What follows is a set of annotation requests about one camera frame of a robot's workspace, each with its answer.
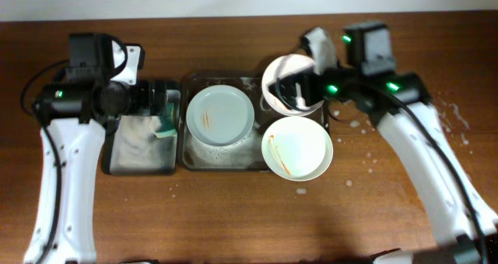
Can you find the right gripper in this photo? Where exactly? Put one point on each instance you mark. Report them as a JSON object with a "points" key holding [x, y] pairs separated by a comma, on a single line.
{"points": [[310, 81]]}

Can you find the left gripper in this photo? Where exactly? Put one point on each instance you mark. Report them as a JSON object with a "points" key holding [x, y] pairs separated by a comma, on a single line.
{"points": [[143, 100]]}

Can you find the green yellow sponge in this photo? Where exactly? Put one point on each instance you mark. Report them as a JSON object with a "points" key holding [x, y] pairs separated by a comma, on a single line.
{"points": [[167, 127]]}

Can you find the white plate with sauce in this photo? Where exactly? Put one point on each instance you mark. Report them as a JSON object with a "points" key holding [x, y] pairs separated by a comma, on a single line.
{"points": [[297, 148]]}

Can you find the light blue plate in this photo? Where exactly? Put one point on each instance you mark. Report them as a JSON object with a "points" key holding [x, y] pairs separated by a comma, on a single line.
{"points": [[220, 115]]}

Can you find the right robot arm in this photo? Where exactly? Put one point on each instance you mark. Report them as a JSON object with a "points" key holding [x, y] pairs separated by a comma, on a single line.
{"points": [[401, 109]]}

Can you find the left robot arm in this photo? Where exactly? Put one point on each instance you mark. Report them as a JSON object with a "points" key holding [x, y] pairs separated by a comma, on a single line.
{"points": [[96, 115]]}

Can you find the small black soapy tray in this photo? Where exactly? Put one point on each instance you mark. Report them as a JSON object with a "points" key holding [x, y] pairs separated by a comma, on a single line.
{"points": [[132, 149]]}

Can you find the large black wash tray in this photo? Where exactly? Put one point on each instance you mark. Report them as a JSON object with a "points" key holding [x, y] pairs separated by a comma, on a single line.
{"points": [[244, 155]]}

